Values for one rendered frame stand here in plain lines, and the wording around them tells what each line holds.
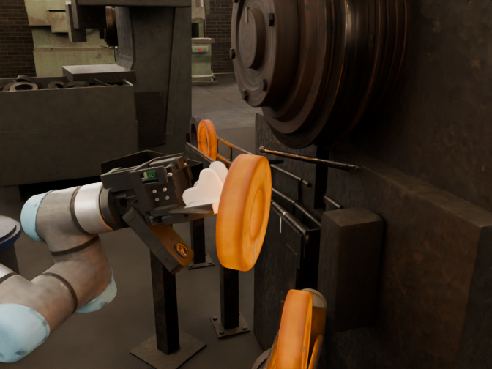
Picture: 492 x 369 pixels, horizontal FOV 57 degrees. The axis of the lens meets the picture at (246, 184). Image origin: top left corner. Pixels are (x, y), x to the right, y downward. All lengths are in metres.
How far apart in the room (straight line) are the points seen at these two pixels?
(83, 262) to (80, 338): 1.24
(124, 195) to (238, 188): 0.19
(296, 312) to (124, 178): 0.30
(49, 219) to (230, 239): 0.30
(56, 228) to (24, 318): 0.15
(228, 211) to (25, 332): 0.29
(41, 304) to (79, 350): 1.24
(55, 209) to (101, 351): 1.21
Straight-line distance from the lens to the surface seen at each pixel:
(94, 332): 1.98
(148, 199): 0.63
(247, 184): 0.55
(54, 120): 3.34
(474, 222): 0.75
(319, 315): 0.76
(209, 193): 0.60
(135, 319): 2.01
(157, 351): 1.82
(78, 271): 0.73
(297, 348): 0.63
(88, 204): 0.68
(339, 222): 0.86
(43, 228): 0.75
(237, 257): 0.57
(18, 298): 0.68
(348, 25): 0.82
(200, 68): 9.35
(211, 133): 1.87
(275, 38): 0.86
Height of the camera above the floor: 1.14
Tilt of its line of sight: 19 degrees down
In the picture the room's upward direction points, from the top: straight up
